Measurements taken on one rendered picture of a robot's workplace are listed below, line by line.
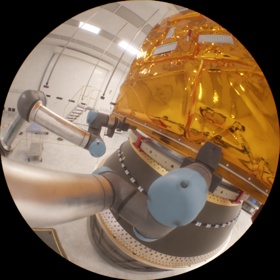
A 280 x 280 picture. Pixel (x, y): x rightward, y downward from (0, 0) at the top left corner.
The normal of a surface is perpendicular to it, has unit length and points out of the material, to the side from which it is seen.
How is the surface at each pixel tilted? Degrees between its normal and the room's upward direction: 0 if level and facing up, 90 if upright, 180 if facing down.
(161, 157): 90
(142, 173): 62
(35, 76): 90
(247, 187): 90
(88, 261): 0
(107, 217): 43
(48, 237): 0
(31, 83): 90
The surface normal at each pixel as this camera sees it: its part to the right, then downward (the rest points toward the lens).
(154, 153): -0.73, -0.13
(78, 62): 0.62, 0.40
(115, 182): 0.71, -0.70
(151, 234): -0.36, 0.07
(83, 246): 0.35, -0.91
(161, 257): -0.02, -0.63
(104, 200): 0.93, 0.06
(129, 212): -0.28, -0.39
